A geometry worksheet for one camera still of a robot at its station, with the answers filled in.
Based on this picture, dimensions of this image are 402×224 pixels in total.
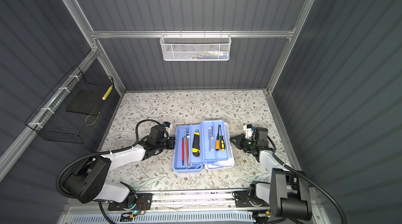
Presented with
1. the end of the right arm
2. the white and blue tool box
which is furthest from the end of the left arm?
the end of the right arm

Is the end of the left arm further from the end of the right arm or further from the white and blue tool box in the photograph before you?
the end of the right arm

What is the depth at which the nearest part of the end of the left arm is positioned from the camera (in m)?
0.68

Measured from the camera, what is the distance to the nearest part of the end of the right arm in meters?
0.67
